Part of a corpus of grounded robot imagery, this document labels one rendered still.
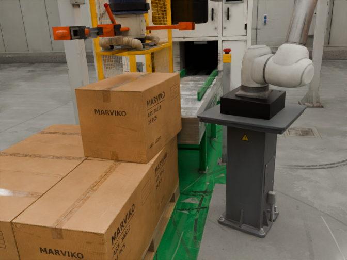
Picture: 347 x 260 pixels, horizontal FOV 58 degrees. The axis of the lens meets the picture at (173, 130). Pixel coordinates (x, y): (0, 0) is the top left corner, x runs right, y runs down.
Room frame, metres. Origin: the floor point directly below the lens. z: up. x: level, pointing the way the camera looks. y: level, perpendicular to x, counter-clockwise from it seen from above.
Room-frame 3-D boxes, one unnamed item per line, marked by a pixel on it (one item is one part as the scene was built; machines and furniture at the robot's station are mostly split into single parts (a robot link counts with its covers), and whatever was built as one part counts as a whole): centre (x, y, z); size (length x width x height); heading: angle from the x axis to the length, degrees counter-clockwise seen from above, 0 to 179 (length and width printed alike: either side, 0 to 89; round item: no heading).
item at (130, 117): (1.87, 0.23, 0.74); 0.60 x 0.40 x 0.40; 160
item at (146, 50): (1.85, 0.13, 1.13); 0.34 x 0.10 x 0.05; 163
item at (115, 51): (1.90, 0.32, 1.13); 0.34 x 0.10 x 0.05; 163
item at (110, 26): (1.64, 0.30, 1.24); 0.10 x 0.08 x 0.06; 73
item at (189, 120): (2.23, 0.15, 0.58); 0.70 x 0.03 x 0.06; 76
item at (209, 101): (3.29, -0.45, 0.50); 2.31 x 0.05 x 0.19; 166
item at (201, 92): (3.65, -0.48, 0.60); 1.60 x 0.10 x 0.09; 166
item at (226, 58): (2.67, -0.48, 0.50); 0.07 x 0.07 x 1.00; 76
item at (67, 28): (1.30, 0.41, 1.23); 0.08 x 0.07 x 0.05; 163
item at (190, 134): (2.23, 0.15, 0.48); 0.70 x 0.03 x 0.15; 76
